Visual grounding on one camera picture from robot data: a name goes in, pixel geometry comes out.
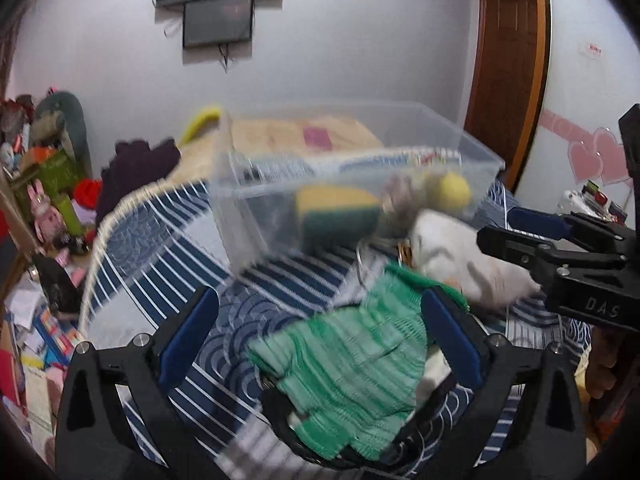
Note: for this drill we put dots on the yellow plush ball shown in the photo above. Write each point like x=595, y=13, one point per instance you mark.
x=456, y=191

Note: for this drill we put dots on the white plush toy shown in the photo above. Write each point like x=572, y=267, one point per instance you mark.
x=450, y=255

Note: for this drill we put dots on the green bottle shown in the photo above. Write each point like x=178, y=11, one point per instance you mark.
x=70, y=215

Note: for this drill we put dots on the blue striped blanket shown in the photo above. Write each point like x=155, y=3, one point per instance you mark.
x=150, y=260

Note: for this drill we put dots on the brown wooden door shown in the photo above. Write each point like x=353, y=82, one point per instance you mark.
x=505, y=70

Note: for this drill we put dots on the grey pink plush toy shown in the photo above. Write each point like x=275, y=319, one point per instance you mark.
x=407, y=195

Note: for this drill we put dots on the pink bunny toy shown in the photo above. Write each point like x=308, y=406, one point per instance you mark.
x=45, y=212

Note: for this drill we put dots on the white wall label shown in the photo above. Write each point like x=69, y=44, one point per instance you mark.
x=590, y=49

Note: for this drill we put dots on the pink heart wall stickers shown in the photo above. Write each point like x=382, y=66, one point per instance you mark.
x=597, y=157

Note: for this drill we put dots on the yellow and green sponge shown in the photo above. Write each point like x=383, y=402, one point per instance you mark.
x=337, y=215

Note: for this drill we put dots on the small wall monitor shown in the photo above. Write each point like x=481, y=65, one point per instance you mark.
x=217, y=22

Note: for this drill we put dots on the red cloth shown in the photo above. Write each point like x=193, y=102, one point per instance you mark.
x=89, y=193

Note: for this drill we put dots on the dark purple knitted cloth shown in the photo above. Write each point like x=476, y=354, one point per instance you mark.
x=135, y=170

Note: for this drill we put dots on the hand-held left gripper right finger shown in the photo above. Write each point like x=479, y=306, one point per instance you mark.
x=450, y=332

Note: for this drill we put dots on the beige bed sheet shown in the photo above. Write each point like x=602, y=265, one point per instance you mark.
x=265, y=132

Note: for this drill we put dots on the green knitted cloth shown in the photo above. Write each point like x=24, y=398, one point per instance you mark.
x=350, y=355

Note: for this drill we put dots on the clear plastic storage box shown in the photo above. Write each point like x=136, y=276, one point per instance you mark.
x=260, y=210

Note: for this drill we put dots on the pile of books and papers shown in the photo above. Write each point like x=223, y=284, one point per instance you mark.
x=35, y=360

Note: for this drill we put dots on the yellow plush banana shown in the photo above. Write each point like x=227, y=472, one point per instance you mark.
x=197, y=122

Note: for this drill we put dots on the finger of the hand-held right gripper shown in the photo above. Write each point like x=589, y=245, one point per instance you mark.
x=510, y=247
x=540, y=223

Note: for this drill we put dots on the clutter of small bottles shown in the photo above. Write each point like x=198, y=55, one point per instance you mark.
x=592, y=202

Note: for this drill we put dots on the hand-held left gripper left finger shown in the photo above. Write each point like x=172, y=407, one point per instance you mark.
x=186, y=340

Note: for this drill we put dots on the pink card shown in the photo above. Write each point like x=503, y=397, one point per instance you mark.
x=317, y=138

